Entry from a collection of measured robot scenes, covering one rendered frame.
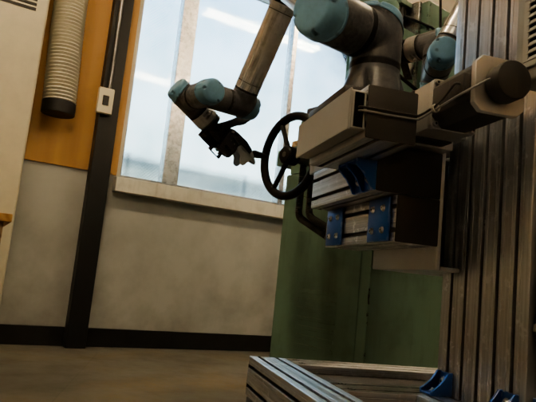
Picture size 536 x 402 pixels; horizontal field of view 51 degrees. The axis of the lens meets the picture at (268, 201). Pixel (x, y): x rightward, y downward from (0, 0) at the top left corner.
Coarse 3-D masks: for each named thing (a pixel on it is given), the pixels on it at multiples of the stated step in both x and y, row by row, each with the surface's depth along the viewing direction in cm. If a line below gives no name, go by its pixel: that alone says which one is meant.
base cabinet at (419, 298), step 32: (288, 224) 203; (288, 256) 200; (320, 256) 188; (352, 256) 176; (288, 288) 197; (320, 288) 185; (352, 288) 174; (384, 288) 173; (416, 288) 183; (288, 320) 195; (320, 320) 182; (352, 320) 172; (384, 320) 173; (416, 320) 182; (288, 352) 192; (320, 352) 180; (352, 352) 170; (384, 352) 172; (416, 352) 182
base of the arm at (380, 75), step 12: (360, 60) 125; (372, 60) 124; (384, 60) 124; (360, 72) 124; (372, 72) 123; (384, 72) 123; (396, 72) 125; (348, 84) 125; (360, 84) 124; (372, 84) 121; (384, 84) 121; (396, 84) 123
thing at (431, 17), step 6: (426, 6) 215; (432, 6) 215; (438, 6) 217; (426, 12) 214; (432, 12) 215; (438, 12) 217; (444, 12) 219; (426, 18) 214; (432, 18) 214; (438, 18) 217; (432, 24) 214; (438, 24) 216; (420, 30) 215; (426, 30) 213; (420, 66) 212; (420, 72) 212
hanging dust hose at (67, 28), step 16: (64, 0) 266; (80, 0) 269; (64, 16) 264; (80, 16) 270; (64, 32) 264; (80, 32) 269; (48, 48) 269; (64, 48) 263; (80, 48) 270; (48, 64) 264; (64, 64) 263; (80, 64) 273; (48, 80) 262; (64, 80) 261; (48, 96) 261; (64, 96) 261; (48, 112) 265; (64, 112) 262
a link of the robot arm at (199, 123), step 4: (208, 108) 172; (204, 112) 171; (208, 112) 171; (212, 112) 173; (200, 116) 171; (204, 116) 172; (208, 116) 172; (212, 116) 173; (192, 120) 173; (196, 120) 172; (200, 120) 172; (204, 120) 172; (208, 120) 172; (212, 120) 173; (196, 124) 174; (200, 124) 173; (204, 124) 173; (208, 124) 173; (200, 128) 175; (204, 128) 175
